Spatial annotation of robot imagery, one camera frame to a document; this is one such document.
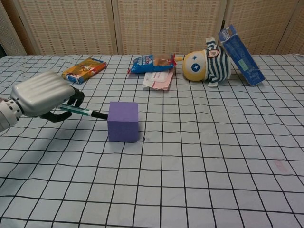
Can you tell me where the blue snack bag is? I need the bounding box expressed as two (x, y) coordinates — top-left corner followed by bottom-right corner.
(127, 54), (176, 76)

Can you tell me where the checkered tablecloth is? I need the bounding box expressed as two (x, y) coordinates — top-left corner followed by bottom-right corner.
(0, 54), (304, 228)

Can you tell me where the pink white paper packet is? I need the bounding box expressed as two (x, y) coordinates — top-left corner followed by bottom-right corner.
(142, 70), (175, 92)

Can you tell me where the orange snack box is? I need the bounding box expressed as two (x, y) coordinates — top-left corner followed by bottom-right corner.
(61, 57), (107, 85)

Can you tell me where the woven folding screen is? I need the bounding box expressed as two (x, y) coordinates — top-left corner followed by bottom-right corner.
(0, 0), (304, 57)

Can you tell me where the yellow striped plush doll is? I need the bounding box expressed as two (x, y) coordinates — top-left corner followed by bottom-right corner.
(174, 37), (232, 88)

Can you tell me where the purple foam cube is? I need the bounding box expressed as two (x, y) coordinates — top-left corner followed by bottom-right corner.
(107, 101), (139, 143)

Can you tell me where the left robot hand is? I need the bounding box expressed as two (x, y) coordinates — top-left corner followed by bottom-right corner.
(10, 70), (86, 123)

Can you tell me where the blue cracker box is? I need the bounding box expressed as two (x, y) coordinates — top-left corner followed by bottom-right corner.
(218, 24), (265, 87)

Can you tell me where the green marker pen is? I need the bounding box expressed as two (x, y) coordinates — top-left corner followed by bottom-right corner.
(58, 105), (109, 120)

